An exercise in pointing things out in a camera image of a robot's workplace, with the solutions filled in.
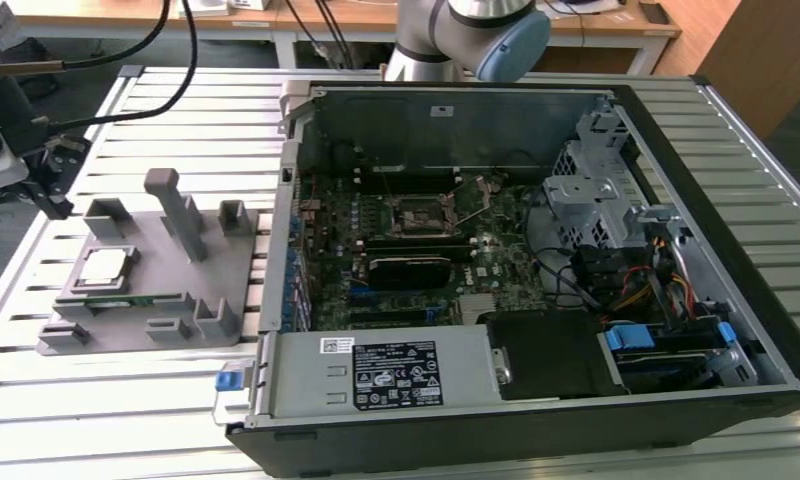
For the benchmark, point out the wooden desk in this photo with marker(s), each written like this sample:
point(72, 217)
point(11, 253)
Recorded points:
point(94, 21)

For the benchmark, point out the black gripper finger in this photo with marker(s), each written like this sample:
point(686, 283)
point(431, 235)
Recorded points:
point(56, 205)

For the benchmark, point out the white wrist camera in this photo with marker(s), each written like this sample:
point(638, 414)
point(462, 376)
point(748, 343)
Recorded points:
point(0, 165)

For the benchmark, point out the black RAM slot row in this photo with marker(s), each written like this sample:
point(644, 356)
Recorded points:
point(417, 249)
point(407, 175)

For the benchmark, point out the silver chipset heatsink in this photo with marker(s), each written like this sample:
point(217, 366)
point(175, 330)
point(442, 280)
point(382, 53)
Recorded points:
point(477, 307)

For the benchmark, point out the silver CPU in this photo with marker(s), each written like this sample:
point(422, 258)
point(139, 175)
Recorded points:
point(103, 267)

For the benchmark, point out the green RAM stick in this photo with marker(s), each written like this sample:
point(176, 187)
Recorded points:
point(123, 301)

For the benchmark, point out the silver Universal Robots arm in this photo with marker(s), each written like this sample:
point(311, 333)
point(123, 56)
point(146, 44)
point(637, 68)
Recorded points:
point(427, 30)

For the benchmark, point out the white sticker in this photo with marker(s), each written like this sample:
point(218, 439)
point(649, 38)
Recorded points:
point(442, 110)

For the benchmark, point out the black open PC case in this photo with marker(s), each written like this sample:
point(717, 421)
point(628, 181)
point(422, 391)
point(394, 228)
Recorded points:
point(441, 450)

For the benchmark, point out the hard disk in blue carrier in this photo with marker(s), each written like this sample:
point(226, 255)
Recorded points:
point(630, 337)

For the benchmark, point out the silver drive cage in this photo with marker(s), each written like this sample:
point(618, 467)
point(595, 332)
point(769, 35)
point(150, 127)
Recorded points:
point(581, 200)

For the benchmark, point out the silver power supply unit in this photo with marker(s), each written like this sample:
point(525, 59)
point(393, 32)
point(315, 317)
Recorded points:
point(307, 375)

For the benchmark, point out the black graphics card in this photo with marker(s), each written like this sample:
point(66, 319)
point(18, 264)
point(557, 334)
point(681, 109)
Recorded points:
point(410, 275)

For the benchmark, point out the black expansion slot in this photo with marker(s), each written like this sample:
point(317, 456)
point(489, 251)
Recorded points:
point(390, 316)

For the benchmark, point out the white box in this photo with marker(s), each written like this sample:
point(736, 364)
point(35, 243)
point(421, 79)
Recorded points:
point(210, 7)

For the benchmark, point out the grey parts rack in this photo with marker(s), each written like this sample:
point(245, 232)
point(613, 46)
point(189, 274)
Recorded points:
point(160, 300)

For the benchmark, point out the blue case latch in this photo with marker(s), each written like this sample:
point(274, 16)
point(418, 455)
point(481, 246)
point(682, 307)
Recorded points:
point(229, 382)

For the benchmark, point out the wooden cabinet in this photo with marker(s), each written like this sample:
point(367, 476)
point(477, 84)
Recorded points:
point(761, 60)

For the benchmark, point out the black plastic cover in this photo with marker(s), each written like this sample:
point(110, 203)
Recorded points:
point(554, 355)

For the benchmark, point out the CPU socket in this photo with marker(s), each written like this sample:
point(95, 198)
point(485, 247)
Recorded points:
point(417, 217)

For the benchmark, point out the green motherboard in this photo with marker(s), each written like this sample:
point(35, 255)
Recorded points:
point(501, 250)

